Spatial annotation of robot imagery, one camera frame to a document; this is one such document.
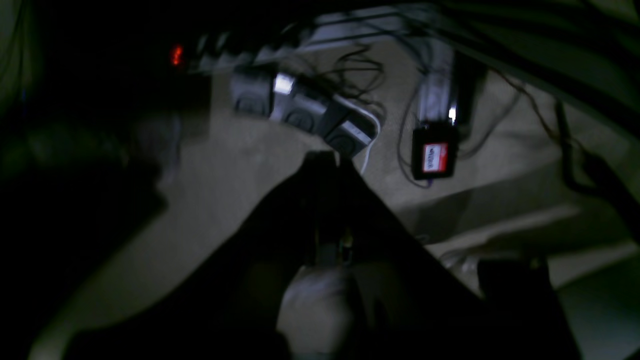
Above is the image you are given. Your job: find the grey power strip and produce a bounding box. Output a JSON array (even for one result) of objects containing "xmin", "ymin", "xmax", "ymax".
[{"xmin": 192, "ymin": 10, "xmax": 416, "ymax": 76}]

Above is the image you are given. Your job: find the black power adapter red label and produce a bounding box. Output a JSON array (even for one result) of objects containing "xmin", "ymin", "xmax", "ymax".
[{"xmin": 410, "ymin": 121, "xmax": 460, "ymax": 181}]

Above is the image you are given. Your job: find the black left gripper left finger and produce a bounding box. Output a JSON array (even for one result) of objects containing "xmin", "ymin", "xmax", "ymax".
[{"xmin": 65, "ymin": 152, "xmax": 338, "ymax": 360}]

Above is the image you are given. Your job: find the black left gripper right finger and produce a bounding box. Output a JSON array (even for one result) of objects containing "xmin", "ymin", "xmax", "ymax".
[{"xmin": 338, "ymin": 159, "xmax": 582, "ymax": 360}]

